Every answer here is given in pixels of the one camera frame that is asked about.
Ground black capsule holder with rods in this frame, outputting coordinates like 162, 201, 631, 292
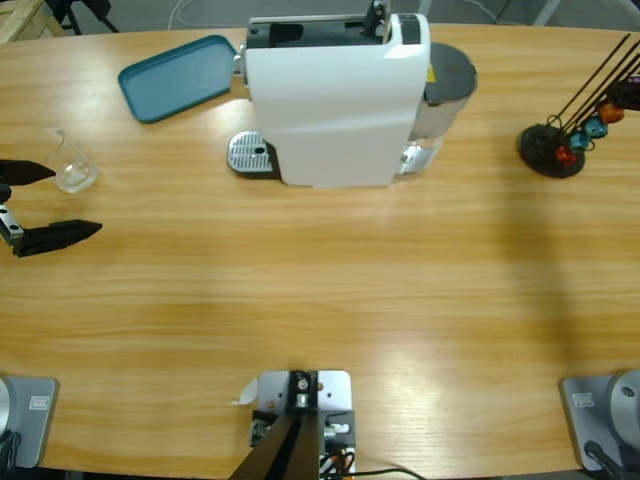
517, 33, 640, 179

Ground black stand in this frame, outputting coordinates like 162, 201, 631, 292
47, 0, 121, 35

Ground black camera post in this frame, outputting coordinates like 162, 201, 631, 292
232, 369, 321, 480

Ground clear water tank dark lid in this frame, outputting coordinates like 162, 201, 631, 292
399, 42, 479, 176

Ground white paper tag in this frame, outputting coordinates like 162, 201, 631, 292
229, 378, 260, 406

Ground teal plastic tray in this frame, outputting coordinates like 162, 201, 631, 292
117, 33, 239, 125

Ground wooden crate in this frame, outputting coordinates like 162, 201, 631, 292
0, 0, 66, 45

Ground clear glass cup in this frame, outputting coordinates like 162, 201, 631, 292
14, 127, 101, 195

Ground white coffee machine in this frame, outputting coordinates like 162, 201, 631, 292
227, 0, 432, 190

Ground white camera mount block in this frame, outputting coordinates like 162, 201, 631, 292
249, 368, 357, 480

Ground orange wires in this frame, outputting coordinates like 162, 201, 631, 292
322, 447, 354, 474

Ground arm grey base plate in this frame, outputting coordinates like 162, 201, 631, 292
0, 375, 60, 469
558, 374, 640, 472

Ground black mount cable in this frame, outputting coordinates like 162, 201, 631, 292
349, 467, 424, 480

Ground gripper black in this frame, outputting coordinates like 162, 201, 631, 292
0, 159, 104, 259

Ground dark purple coffee capsule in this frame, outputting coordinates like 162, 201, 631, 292
606, 75, 640, 112

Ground orange coffee capsule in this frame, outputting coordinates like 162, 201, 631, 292
598, 102, 626, 126

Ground white cable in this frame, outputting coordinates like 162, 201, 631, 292
167, 0, 251, 29

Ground black base cable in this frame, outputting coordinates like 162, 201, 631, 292
584, 439, 626, 480
0, 429, 24, 469

